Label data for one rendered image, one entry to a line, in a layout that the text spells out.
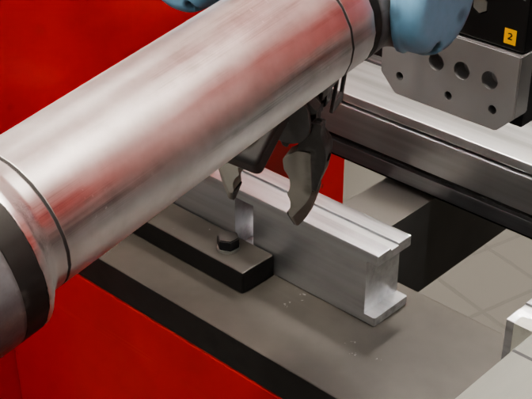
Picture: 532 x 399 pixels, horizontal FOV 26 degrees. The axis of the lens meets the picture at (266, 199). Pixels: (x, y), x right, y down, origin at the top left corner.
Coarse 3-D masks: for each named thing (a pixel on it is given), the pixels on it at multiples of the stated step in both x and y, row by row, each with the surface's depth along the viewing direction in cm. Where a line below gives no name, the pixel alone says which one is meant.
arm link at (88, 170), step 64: (256, 0) 62; (320, 0) 63; (384, 0) 66; (448, 0) 68; (128, 64) 58; (192, 64) 58; (256, 64) 60; (320, 64) 63; (64, 128) 54; (128, 128) 55; (192, 128) 57; (256, 128) 61; (0, 192) 49; (64, 192) 52; (128, 192) 54; (0, 256) 48; (64, 256) 52; (0, 320) 49
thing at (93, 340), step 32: (64, 288) 149; (96, 288) 143; (64, 320) 152; (96, 320) 146; (128, 320) 141; (32, 352) 162; (64, 352) 156; (96, 352) 150; (128, 352) 144; (160, 352) 139; (192, 352) 134; (32, 384) 166; (64, 384) 159; (96, 384) 153; (128, 384) 147; (160, 384) 142; (192, 384) 136; (224, 384) 132; (256, 384) 127
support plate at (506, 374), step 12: (516, 348) 105; (528, 348) 105; (504, 360) 104; (516, 360) 104; (528, 360) 104; (492, 372) 102; (504, 372) 102; (516, 372) 102; (528, 372) 102; (480, 384) 101; (492, 384) 101; (504, 384) 101; (516, 384) 101; (528, 384) 101; (468, 396) 100; (480, 396) 100; (492, 396) 100; (504, 396) 100; (516, 396) 100; (528, 396) 100
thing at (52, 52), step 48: (0, 0) 143; (48, 0) 148; (96, 0) 154; (144, 0) 161; (0, 48) 145; (48, 48) 151; (96, 48) 157; (0, 96) 148; (48, 96) 154; (336, 192) 215; (0, 384) 167
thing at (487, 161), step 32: (352, 96) 154; (384, 96) 154; (352, 128) 155; (384, 128) 151; (416, 128) 148; (448, 128) 146; (480, 128) 146; (512, 128) 146; (352, 160) 158; (384, 160) 154; (416, 160) 150; (448, 160) 146; (480, 160) 142; (512, 160) 139; (448, 192) 148; (480, 192) 144; (512, 192) 141; (512, 224) 143
